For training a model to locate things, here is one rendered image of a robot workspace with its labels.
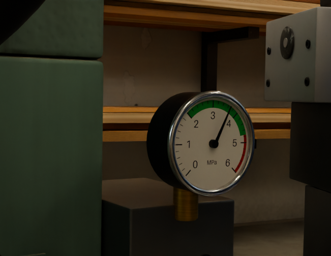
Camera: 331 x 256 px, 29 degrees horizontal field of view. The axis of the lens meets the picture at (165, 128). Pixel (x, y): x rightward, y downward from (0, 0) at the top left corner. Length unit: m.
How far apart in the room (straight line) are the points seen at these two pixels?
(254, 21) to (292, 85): 2.17
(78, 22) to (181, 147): 0.10
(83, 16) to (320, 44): 0.28
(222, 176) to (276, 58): 0.34
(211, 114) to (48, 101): 0.10
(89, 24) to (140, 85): 2.69
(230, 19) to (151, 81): 0.58
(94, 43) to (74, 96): 0.04
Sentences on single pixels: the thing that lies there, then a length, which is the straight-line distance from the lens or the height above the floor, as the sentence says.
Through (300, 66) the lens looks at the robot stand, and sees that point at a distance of 0.65.
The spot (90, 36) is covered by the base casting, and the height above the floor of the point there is 0.72.
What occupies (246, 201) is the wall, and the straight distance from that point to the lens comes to 3.45.
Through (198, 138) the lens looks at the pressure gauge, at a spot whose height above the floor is 0.66.
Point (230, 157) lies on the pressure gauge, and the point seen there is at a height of 0.65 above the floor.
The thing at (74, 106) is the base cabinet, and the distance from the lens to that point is 0.40.
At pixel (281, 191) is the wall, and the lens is 3.58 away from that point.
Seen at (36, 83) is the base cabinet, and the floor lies 0.69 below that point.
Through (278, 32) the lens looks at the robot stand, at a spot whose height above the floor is 0.76.
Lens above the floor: 0.69
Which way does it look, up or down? 3 degrees down
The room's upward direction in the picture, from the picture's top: 1 degrees clockwise
